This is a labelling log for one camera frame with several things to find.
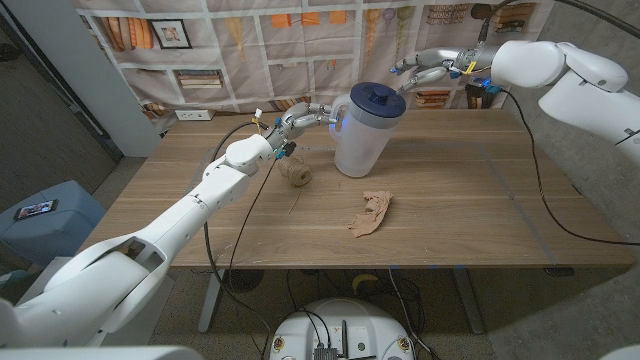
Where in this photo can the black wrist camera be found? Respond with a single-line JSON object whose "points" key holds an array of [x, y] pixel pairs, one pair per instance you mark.
{"points": [[289, 148], [481, 86]]}

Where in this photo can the translucent white plastic pitcher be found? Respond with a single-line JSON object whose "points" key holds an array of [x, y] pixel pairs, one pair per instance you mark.
{"points": [[360, 145]]}

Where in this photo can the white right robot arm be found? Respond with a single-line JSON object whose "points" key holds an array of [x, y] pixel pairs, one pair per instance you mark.
{"points": [[575, 80]]}

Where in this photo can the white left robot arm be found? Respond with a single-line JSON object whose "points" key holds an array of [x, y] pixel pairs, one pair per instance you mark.
{"points": [[165, 245]]}

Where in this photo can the white wall outlet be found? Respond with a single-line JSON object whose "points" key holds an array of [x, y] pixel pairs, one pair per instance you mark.
{"points": [[194, 115]]}

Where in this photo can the grey table leg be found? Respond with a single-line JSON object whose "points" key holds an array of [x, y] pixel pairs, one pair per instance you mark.
{"points": [[467, 300]]}

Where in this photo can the blue stool with phone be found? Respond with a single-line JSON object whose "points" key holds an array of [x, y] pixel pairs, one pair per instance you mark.
{"points": [[55, 235]]}

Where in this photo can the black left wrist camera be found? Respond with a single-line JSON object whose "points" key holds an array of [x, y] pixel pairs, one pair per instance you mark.
{"points": [[289, 148]]}

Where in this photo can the black round fan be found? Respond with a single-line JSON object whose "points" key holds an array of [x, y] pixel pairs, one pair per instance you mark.
{"points": [[244, 281]]}

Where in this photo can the white table leg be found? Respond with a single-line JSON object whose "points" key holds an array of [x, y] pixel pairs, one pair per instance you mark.
{"points": [[210, 300]]}

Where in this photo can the printed bookshelf backdrop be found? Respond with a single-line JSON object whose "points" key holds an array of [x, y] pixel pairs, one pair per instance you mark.
{"points": [[300, 55]]}

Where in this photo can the jute twine spool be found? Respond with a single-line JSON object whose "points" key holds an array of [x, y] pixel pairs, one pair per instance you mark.
{"points": [[296, 172]]}

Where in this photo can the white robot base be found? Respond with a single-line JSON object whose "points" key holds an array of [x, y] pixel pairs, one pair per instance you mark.
{"points": [[345, 325]]}

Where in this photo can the crumpled beige cloth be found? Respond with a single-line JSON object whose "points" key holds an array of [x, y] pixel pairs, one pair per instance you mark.
{"points": [[372, 212]]}

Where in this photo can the black smartphone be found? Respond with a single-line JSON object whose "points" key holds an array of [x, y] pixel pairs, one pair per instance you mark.
{"points": [[36, 209]]}

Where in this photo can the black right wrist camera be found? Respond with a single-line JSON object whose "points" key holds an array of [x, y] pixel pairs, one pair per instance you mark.
{"points": [[481, 86]]}

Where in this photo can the dark blue pitcher lid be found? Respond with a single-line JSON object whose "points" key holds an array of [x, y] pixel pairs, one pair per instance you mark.
{"points": [[377, 100]]}

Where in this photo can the yellow object under table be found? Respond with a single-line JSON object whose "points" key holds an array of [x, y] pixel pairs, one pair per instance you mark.
{"points": [[364, 281]]}

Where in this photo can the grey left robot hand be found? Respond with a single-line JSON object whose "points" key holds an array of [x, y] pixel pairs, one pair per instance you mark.
{"points": [[295, 122]]}

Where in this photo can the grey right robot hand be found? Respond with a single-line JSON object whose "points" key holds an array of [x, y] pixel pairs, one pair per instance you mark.
{"points": [[445, 57]]}

